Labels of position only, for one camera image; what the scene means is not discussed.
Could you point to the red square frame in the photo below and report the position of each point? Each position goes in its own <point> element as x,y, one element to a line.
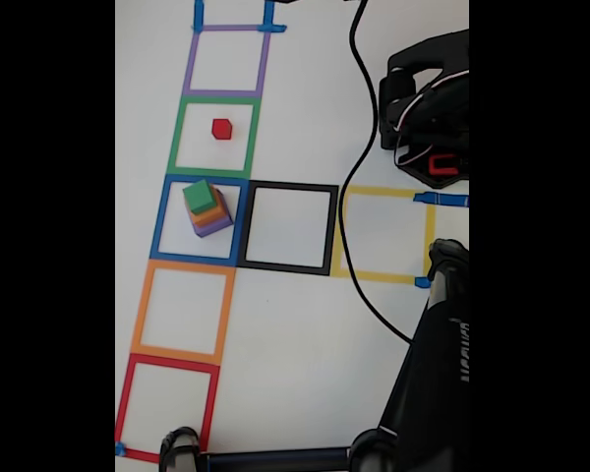
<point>123,408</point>

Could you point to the black tripod stand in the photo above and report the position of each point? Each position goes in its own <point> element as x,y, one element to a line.
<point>423,393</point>

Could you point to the long blue tape strip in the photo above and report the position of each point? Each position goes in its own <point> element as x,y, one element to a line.
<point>447,200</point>

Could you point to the small blue tape piece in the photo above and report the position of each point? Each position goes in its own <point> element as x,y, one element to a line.
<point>422,282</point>
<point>120,449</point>

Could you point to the purple square block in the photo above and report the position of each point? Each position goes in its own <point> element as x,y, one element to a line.
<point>216,228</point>

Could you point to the orange cube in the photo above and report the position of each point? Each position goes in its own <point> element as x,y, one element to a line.
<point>211,214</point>

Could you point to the twisted blue tape strip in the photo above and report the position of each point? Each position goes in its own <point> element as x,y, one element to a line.
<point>198,15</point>

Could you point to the green cube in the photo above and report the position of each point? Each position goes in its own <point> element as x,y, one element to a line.
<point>198,194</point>

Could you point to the small red cube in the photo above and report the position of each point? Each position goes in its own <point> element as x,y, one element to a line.
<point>221,129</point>

